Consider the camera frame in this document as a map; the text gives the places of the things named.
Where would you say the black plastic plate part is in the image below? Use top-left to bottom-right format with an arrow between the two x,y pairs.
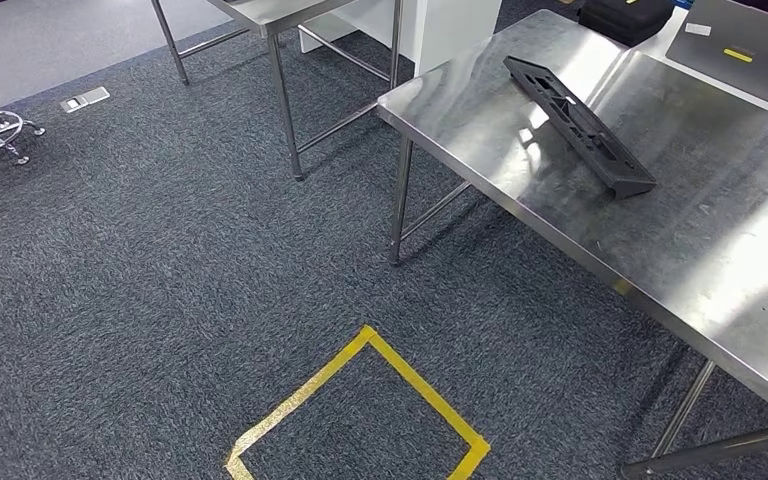
503,55 -> 658,200

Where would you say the stainless steel workbench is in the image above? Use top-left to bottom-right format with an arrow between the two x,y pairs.
377,9 -> 768,480
150,0 -> 404,181

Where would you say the yellow floor tape square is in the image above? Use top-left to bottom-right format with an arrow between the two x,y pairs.
224,324 -> 491,480

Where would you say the white cabinet block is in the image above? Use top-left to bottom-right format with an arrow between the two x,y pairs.
299,0 -> 503,77

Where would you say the black soft case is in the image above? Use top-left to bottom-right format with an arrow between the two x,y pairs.
577,0 -> 677,48

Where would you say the grey closed laptop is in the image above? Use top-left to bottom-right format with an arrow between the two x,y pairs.
665,0 -> 768,107

